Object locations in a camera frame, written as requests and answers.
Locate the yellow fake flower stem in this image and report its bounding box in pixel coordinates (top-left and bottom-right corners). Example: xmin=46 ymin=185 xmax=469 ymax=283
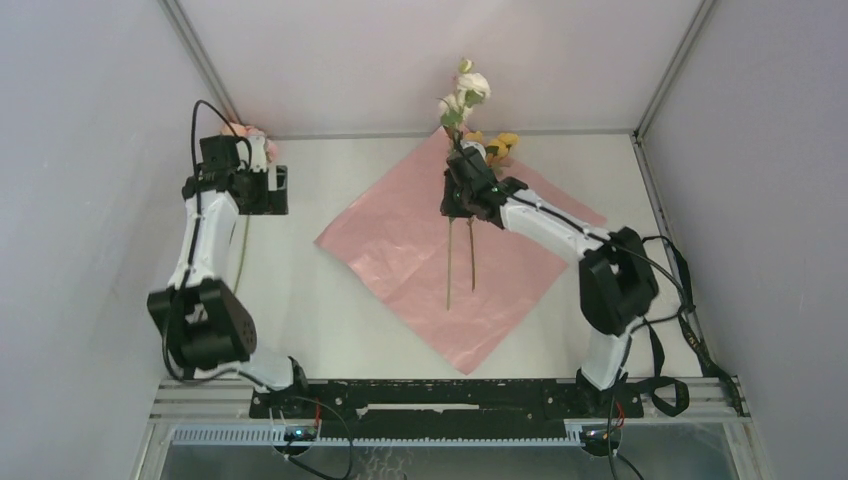
xmin=466 ymin=132 xmax=520 ymax=292

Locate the pink fake flower stem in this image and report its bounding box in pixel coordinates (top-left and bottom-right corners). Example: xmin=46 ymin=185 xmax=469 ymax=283
xmin=220 ymin=122 xmax=277 ymax=294

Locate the white fake flower stem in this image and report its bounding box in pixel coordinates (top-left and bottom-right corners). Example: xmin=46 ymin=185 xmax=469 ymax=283
xmin=440 ymin=58 xmax=491 ymax=311

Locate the pink wrapping paper sheet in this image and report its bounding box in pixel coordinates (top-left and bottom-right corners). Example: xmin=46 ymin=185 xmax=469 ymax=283
xmin=313 ymin=133 xmax=589 ymax=379

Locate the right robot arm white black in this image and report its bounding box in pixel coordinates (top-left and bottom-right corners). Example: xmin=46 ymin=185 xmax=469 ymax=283
xmin=441 ymin=146 xmax=659 ymax=416

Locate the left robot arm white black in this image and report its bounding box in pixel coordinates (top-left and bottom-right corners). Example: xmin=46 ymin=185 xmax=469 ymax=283
xmin=146 ymin=166 xmax=313 ymax=417

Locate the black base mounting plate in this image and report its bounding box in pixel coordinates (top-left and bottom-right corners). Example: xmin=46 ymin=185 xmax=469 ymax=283
xmin=248 ymin=379 xmax=644 ymax=438

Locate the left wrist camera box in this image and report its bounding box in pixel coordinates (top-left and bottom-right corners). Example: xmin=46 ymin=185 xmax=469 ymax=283
xmin=199 ymin=135 xmax=241 ymax=175

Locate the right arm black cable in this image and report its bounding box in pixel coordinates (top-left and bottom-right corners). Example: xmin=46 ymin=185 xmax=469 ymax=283
xmin=457 ymin=142 xmax=694 ymax=480

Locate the white cable duct strip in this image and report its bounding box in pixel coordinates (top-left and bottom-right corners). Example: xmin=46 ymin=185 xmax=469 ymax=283
xmin=171 ymin=425 xmax=584 ymax=447

